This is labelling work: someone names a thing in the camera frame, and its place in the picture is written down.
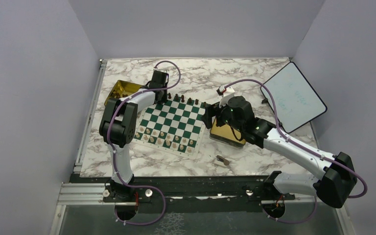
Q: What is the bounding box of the green and white chessboard mat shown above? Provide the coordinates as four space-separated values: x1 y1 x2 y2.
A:
136 99 205 159

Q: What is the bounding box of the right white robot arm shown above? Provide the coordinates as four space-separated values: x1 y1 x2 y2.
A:
201 96 357 208

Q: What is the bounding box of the empty gold tin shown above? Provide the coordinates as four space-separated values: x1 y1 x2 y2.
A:
209 119 246 148

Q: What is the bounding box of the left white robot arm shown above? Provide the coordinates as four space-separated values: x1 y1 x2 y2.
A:
99 70 169 201

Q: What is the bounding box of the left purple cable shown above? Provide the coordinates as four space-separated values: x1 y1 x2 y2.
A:
106 60 167 227

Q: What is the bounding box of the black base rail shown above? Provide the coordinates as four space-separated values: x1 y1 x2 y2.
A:
70 174 296 215

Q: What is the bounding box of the purple cable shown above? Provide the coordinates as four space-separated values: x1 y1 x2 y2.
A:
106 60 167 227
223 79 368 225

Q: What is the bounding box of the small wooden piece on table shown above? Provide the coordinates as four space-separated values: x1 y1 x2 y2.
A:
214 155 230 167

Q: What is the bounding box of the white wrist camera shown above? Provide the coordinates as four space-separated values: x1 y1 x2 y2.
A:
216 85 235 108
154 67 169 73

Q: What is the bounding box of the aluminium frame rail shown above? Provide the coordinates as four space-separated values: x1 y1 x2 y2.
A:
49 59 137 235

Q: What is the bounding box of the gold tin with dark pieces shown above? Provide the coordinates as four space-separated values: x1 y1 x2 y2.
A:
104 80 142 106

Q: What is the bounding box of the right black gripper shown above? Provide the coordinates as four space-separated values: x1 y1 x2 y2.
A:
201 100 244 133

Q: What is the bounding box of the white tablet whiteboard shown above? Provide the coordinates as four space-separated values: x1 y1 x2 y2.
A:
260 62 328 133

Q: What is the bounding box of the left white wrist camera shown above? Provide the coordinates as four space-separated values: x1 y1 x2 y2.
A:
154 67 169 73

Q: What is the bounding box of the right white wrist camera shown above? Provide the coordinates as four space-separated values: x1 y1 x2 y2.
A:
216 85 235 108

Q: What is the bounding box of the light wooden chess pieces row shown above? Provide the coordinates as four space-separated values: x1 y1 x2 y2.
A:
134 126 198 155

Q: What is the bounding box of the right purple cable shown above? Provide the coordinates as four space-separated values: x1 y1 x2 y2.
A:
223 79 368 225

